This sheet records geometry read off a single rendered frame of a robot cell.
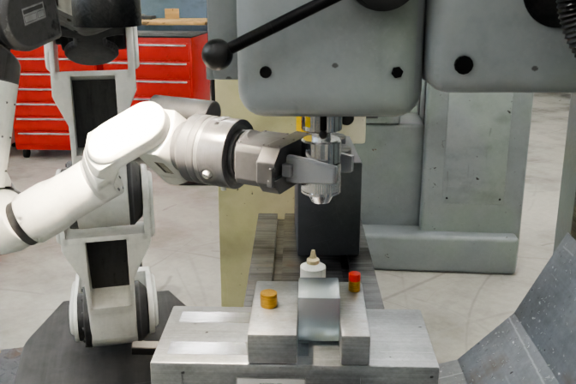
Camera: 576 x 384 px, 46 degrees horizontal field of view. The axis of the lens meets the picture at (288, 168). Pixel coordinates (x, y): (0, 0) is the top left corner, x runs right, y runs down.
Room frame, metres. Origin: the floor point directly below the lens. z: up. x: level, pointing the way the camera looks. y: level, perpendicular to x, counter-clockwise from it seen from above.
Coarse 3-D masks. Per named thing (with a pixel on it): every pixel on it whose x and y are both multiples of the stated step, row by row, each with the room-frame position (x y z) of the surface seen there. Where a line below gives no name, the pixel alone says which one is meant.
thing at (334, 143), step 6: (306, 138) 0.78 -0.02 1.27; (336, 138) 0.78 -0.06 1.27; (306, 144) 0.76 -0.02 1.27; (312, 144) 0.76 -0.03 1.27; (318, 144) 0.76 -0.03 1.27; (324, 144) 0.76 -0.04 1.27; (330, 144) 0.76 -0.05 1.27; (336, 144) 0.76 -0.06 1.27; (312, 150) 0.76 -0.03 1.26; (318, 150) 0.76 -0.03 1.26; (324, 150) 0.76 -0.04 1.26; (330, 150) 0.76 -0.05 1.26
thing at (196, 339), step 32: (192, 320) 0.84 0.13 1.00; (224, 320) 0.84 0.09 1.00; (352, 320) 0.76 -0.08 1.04; (384, 320) 0.84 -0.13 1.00; (416, 320) 0.84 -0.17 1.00; (160, 352) 0.75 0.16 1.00; (192, 352) 0.75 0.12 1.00; (224, 352) 0.75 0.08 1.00; (320, 352) 0.75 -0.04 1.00; (352, 352) 0.73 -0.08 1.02; (384, 352) 0.75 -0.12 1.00; (416, 352) 0.75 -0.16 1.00
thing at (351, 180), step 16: (352, 144) 1.36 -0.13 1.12; (352, 176) 1.22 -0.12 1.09; (352, 192) 1.22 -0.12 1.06; (304, 208) 1.22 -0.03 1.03; (320, 208) 1.22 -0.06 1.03; (336, 208) 1.22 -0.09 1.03; (352, 208) 1.22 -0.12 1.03; (304, 224) 1.22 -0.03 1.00; (320, 224) 1.22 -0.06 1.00; (336, 224) 1.22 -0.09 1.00; (352, 224) 1.22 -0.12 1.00; (304, 240) 1.22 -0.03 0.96; (320, 240) 1.22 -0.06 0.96; (336, 240) 1.22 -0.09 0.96; (352, 240) 1.22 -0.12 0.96
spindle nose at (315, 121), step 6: (312, 120) 0.76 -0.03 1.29; (318, 120) 0.76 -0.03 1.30; (330, 120) 0.76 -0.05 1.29; (336, 120) 0.76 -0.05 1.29; (312, 126) 0.76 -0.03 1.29; (318, 126) 0.76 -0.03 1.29; (330, 126) 0.76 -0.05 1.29; (336, 126) 0.76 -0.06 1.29; (312, 132) 0.76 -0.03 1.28; (318, 132) 0.76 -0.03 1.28; (330, 132) 0.76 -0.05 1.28
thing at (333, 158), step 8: (304, 152) 0.77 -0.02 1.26; (312, 152) 0.76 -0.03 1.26; (320, 152) 0.76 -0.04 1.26; (328, 152) 0.76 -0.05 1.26; (336, 152) 0.76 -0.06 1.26; (320, 160) 0.76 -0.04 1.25; (328, 160) 0.76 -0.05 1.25; (336, 160) 0.76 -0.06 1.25; (304, 184) 0.77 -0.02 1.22; (312, 184) 0.76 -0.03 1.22; (320, 184) 0.76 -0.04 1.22; (328, 184) 0.76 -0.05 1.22; (336, 184) 0.76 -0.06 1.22; (304, 192) 0.77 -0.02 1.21; (312, 192) 0.76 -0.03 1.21; (320, 192) 0.76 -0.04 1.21; (328, 192) 0.76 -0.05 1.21; (336, 192) 0.76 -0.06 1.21
